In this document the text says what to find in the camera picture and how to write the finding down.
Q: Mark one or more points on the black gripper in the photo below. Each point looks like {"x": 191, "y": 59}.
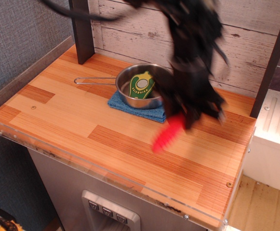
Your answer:
{"x": 189, "y": 91}

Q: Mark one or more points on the dark right frame post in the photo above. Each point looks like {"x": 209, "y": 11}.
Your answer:
{"x": 268, "y": 76}

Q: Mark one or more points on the red handled metal spoon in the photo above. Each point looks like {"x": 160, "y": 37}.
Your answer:
{"x": 175, "y": 125}

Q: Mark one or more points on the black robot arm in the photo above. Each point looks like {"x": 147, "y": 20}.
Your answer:
{"x": 194, "y": 26}

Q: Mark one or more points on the white toy sink unit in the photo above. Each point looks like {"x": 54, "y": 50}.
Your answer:
{"x": 262, "y": 161}

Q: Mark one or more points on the clear acrylic front guard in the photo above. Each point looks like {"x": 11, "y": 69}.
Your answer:
{"x": 194, "y": 176}

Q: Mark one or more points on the yellow object bottom left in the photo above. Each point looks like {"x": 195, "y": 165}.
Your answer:
{"x": 10, "y": 226}

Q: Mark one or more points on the silver dispenser button panel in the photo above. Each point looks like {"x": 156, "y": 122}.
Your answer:
{"x": 104, "y": 214}

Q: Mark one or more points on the blue folded cloth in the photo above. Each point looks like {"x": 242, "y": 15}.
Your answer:
{"x": 157, "y": 114}

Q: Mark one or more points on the green toy pepper slice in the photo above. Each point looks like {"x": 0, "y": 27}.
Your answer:
{"x": 141, "y": 85}

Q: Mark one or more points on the small steel pan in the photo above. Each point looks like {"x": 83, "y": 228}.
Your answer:
{"x": 122, "y": 81}

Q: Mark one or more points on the grey toy cabinet front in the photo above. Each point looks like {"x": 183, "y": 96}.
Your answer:
{"x": 65, "y": 184}

